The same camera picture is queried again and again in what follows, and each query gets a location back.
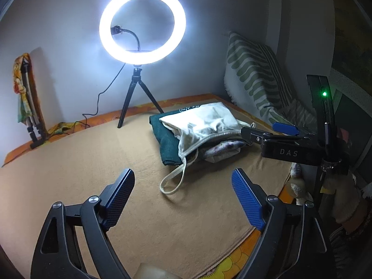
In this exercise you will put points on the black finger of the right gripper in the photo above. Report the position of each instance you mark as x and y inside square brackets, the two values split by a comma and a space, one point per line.
[257, 136]

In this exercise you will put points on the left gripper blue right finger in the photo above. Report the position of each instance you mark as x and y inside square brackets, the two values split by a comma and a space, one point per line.
[252, 198]

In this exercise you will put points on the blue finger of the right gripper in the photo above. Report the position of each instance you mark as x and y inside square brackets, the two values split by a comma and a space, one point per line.
[285, 129]

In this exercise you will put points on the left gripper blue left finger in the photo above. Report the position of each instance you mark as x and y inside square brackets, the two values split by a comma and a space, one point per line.
[114, 198]

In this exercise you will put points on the cream tote bag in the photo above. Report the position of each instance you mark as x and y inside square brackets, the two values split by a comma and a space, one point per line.
[195, 127]

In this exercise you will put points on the right gloved hand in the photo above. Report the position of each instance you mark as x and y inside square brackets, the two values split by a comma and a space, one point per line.
[346, 196]

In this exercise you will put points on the green striped white pillow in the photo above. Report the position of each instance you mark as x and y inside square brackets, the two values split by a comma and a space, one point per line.
[254, 81]

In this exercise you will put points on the dark green folded garment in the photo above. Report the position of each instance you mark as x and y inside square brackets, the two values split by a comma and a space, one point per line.
[168, 143]

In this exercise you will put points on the folded silver tripod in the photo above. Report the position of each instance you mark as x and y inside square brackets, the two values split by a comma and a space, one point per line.
[34, 122]

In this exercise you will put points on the colourful cloth on tripod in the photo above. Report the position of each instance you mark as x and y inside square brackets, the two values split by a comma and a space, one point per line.
[23, 108]

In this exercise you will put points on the black tripod stand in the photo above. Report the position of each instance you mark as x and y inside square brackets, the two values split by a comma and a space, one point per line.
[137, 94]

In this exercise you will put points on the white ring light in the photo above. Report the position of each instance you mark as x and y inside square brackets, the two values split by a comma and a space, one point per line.
[140, 32]

